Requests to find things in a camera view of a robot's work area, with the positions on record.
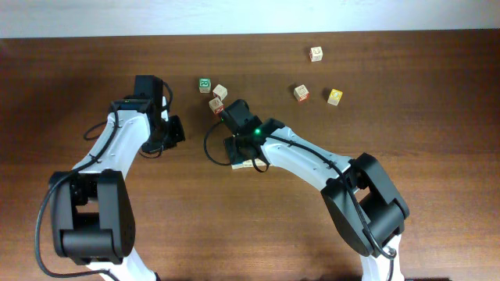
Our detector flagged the plain J wooden block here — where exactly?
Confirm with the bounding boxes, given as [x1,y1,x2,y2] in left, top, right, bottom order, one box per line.
[242,158,266,168]

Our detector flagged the blue L wooden block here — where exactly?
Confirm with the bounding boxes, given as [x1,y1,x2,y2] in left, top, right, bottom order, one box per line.
[231,163,244,169]

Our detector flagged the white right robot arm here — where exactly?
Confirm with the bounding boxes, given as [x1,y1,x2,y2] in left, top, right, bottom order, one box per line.
[224,119,409,280]

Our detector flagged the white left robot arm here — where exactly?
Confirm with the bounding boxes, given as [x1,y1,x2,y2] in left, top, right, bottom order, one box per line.
[35,98,184,280]

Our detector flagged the red number shell block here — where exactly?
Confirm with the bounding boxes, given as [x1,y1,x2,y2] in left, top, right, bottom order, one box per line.
[209,98,224,115]

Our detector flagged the red 6 wooden block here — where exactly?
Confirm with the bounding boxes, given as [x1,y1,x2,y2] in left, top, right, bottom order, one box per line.
[212,84,228,101]

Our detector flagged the green R wooden block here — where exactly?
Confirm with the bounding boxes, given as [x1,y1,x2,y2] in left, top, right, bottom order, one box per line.
[198,78,212,94]

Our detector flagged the red O wooden block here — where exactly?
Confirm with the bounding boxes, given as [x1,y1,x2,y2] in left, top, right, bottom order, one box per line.
[293,84,309,101]

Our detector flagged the yellow wooden block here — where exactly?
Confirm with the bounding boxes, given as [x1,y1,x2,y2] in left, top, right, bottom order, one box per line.
[327,89,343,106]

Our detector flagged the far red wooden block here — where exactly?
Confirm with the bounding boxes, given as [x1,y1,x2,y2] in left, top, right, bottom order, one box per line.
[309,46,323,62]

